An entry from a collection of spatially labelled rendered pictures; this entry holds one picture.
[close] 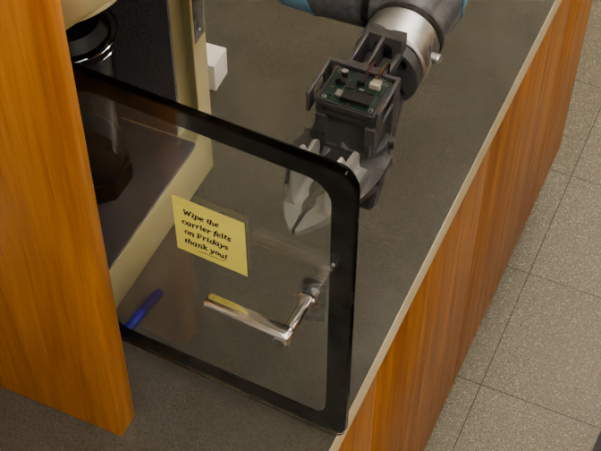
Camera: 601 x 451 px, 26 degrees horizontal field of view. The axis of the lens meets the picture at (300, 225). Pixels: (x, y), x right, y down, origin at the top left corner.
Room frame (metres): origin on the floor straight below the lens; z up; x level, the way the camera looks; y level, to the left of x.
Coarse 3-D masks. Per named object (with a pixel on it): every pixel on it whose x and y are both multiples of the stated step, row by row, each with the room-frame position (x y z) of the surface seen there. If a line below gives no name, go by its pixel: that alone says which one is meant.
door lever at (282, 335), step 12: (204, 300) 0.72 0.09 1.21; (216, 300) 0.71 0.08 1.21; (228, 300) 0.72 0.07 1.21; (300, 300) 0.72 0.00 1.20; (312, 300) 0.71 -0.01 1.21; (216, 312) 0.70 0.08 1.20; (228, 312) 0.70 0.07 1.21; (240, 312) 0.70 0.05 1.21; (252, 312) 0.70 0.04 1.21; (300, 312) 0.70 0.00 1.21; (312, 312) 0.71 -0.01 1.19; (240, 324) 0.69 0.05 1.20; (252, 324) 0.69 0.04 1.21; (264, 324) 0.69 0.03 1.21; (276, 324) 0.69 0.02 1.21; (288, 324) 0.69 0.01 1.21; (264, 336) 0.68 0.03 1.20; (276, 336) 0.68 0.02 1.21; (288, 336) 0.67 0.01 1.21
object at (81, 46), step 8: (96, 16) 1.05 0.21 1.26; (104, 16) 1.06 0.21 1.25; (80, 24) 1.04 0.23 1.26; (88, 24) 1.04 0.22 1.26; (96, 24) 1.04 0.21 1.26; (104, 24) 1.04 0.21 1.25; (72, 32) 1.02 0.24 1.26; (80, 32) 1.02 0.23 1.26; (88, 32) 1.02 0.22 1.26; (96, 32) 1.03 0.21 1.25; (104, 32) 1.04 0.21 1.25; (72, 40) 1.01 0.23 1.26; (80, 40) 1.01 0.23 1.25; (88, 40) 1.02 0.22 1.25; (96, 40) 1.02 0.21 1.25; (72, 48) 1.01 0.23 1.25; (80, 48) 1.01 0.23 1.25; (88, 48) 1.01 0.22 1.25
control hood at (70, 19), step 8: (64, 0) 0.82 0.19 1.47; (72, 0) 0.82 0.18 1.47; (80, 0) 0.81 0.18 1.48; (88, 0) 0.81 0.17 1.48; (96, 0) 0.81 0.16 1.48; (104, 0) 0.80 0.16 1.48; (64, 8) 0.82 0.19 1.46; (72, 8) 0.82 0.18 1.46; (80, 8) 0.81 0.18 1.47; (88, 8) 0.81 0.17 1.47; (96, 8) 0.81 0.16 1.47; (64, 16) 0.82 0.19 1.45; (72, 16) 0.82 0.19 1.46; (80, 16) 0.81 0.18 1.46; (64, 24) 0.82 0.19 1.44; (72, 24) 0.82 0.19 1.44
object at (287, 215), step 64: (128, 128) 0.80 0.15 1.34; (192, 128) 0.77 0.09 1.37; (128, 192) 0.81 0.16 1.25; (192, 192) 0.77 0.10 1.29; (256, 192) 0.74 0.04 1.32; (320, 192) 0.71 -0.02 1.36; (128, 256) 0.81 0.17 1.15; (192, 256) 0.77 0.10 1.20; (256, 256) 0.74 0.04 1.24; (320, 256) 0.71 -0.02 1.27; (128, 320) 0.82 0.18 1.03; (192, 320) 0.78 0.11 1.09; (320, 320) 0.71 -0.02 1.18; (256, 384) 0.74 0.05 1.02; (320, 384) 0.71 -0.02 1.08
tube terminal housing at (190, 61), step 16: (176, 0) 1.13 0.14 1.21; (176, 16) 1.13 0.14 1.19; (192, 16) 1.11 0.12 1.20; (176, 32) 1.13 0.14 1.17; (192, 32) 1.11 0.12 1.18; (176, 48) 1.12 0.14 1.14; (192, 48) 1.11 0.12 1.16; (176, 64) 1.12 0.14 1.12; (192, 64) 1.14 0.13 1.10; (176, 80) 1.12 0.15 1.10; (192, 80) 1.14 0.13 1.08; (192, 96) 1.14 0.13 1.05; (208, 96) 1.13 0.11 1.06; (208, 112) 1.13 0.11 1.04
